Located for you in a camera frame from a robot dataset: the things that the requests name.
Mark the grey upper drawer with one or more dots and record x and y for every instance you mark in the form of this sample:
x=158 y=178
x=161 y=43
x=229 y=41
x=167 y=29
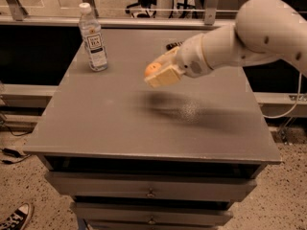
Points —
x=151 y=186

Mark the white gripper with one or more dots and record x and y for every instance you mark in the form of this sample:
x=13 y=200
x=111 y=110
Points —
x=191 y=58

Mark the grey drawer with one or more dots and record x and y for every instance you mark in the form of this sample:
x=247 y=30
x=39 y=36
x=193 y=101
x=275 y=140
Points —
x=150 y=214
x=151 y=186

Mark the black chocolate bar wrapper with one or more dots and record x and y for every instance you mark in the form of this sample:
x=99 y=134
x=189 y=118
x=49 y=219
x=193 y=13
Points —
x=173 y=45

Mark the grey lower drawer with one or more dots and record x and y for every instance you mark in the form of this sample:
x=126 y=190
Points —
x=150 y=214

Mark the grey drawer cabinet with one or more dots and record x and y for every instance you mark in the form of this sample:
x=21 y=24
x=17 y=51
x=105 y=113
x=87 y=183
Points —
x=112 y=122

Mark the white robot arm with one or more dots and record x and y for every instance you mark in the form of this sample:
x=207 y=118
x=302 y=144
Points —
x=264 y=31

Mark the orange fruit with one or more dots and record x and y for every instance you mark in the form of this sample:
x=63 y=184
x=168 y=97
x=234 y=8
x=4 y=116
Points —
x=152 y=68

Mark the clear plastic water bottle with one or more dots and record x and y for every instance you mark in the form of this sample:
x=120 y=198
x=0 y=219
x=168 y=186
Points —
x=93 y=42

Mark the metal guard railing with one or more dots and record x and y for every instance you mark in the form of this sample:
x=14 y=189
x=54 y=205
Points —
x=116 y=12

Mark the black white sneaker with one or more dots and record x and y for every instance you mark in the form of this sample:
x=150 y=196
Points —
x=18 y=219

